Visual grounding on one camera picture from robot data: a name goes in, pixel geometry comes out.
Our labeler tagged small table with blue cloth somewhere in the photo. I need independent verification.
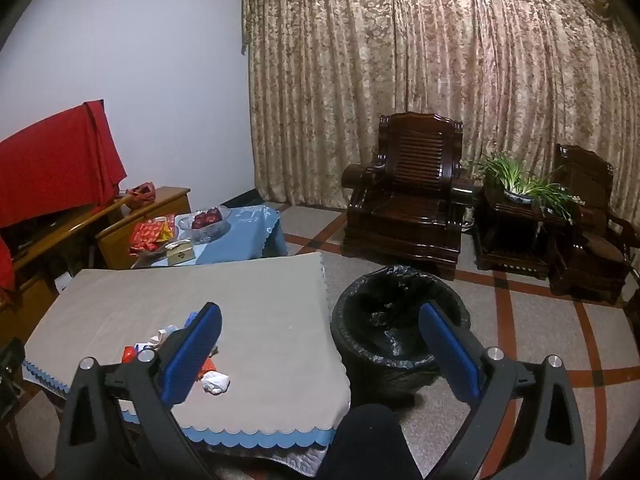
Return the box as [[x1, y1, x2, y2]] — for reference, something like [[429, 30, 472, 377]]
[[131, 204, 290, 268]]

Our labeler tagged dark wooden cushioned armchair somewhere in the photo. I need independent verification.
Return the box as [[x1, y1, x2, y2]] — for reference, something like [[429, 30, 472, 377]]
[[547, 143, 638, 306]]

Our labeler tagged black television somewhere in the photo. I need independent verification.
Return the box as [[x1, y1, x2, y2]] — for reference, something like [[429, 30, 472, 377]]
[[0, 205, 96, 261]]

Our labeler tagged beige tissue box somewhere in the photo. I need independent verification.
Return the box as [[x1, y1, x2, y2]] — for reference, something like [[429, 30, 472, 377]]
[[164, 240, 196, 266]]

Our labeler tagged potted green plant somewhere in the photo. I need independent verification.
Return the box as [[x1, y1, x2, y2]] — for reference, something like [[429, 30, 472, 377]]
[[460, 150, 586, 226]]

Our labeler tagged black-lined trash bin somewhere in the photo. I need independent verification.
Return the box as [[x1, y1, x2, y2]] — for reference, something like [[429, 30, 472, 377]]
[[330, 264, 472, 401]]

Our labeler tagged red printed snack packet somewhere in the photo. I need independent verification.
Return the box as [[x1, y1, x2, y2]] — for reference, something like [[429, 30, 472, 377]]
[[129, 214, 178, 256]]

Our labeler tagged dark wooden chair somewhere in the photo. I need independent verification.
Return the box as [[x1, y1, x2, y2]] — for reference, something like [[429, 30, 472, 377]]
[[622, 265, 640, 331]]

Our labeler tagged table with beige cloth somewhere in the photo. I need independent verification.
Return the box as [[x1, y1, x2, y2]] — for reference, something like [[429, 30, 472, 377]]
[[22, 251, 352, 453]]

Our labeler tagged beige patterned curtain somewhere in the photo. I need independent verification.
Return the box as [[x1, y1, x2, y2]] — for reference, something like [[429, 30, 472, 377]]
[[241, 0, 640, 241]]

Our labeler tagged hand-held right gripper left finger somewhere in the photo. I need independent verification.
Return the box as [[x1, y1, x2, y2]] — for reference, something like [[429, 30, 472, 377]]
[[55, 301, 223, 480]]

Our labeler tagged dark wooden side table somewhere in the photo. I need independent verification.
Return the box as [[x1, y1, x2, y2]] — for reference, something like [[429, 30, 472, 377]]
[[472, 180, 568, 281]]

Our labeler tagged white tissue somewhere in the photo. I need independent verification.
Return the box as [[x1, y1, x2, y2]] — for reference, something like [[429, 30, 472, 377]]
[[201, 371, 231, 396]]

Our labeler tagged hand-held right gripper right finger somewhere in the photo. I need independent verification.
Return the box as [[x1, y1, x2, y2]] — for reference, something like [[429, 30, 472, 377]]
[[418, 301, 587, 480]]

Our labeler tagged low wooden cabinet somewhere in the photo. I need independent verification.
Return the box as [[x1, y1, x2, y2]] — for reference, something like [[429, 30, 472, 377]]
[[96, 186, 192, 270]]

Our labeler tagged person's leg in black trousers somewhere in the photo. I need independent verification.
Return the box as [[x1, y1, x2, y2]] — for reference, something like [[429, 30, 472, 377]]
[[315, 404, 426, 480]]

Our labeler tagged dark wooden slatted armchair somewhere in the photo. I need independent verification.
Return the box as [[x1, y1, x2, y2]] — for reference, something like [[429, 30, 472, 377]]
[[341, 111, 483, 281]]

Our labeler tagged red bag on cabinet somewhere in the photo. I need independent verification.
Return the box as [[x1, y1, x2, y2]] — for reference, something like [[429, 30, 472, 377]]
[[122, 182, 157, 207]]

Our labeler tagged glass fruit bowl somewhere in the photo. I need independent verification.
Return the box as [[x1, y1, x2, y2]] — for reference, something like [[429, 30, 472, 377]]
[[176, 206, 232, 246]]

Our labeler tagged wooden TV cabinet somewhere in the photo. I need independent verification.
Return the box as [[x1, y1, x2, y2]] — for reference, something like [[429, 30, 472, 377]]
[[0, 195, 136, 331]]

